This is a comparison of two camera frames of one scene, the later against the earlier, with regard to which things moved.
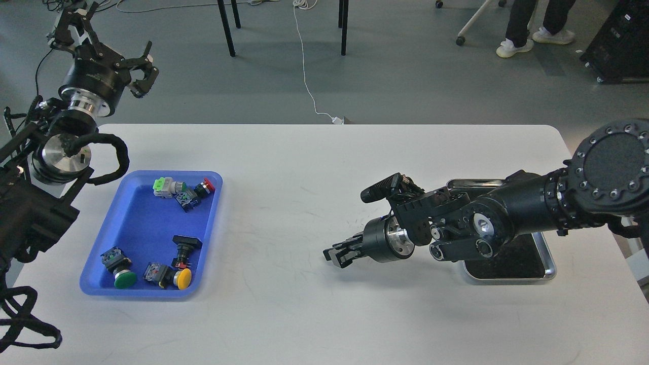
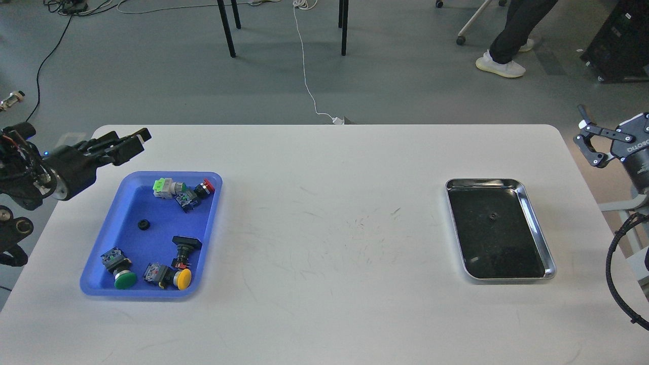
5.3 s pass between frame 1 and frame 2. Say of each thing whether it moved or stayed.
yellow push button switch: stayed
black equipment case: stayed
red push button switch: stayed
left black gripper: moved
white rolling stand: stayed
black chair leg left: stayed
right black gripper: moved
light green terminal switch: stayed
